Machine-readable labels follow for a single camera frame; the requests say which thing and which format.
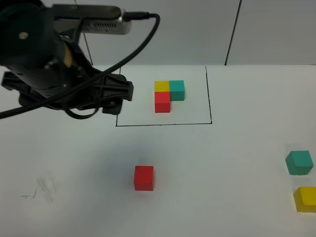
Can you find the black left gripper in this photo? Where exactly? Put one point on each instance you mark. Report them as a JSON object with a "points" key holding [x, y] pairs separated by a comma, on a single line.
{"points": [[50, 70]]}

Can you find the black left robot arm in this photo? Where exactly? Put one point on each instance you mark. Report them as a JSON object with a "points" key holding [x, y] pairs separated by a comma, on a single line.
{"points": [[25, 17]]}

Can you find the template yellow cube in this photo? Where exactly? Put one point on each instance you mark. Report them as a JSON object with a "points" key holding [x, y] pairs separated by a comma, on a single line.
{"points": [[162, 86]]}

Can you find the template red cube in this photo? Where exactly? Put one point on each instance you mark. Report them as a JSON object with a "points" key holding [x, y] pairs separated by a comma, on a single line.
{"points": [[162, 102]]}

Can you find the template teal cube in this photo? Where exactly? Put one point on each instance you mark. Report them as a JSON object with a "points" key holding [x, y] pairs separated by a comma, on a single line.
{"points": [[177, 90]]}

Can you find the loose teal cube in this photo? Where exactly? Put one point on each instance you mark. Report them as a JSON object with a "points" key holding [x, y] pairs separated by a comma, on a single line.
{"points": [[299, 162]]}

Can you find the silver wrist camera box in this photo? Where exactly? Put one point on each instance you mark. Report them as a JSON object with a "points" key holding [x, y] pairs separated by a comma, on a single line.
{"points": [[95, 19]]}

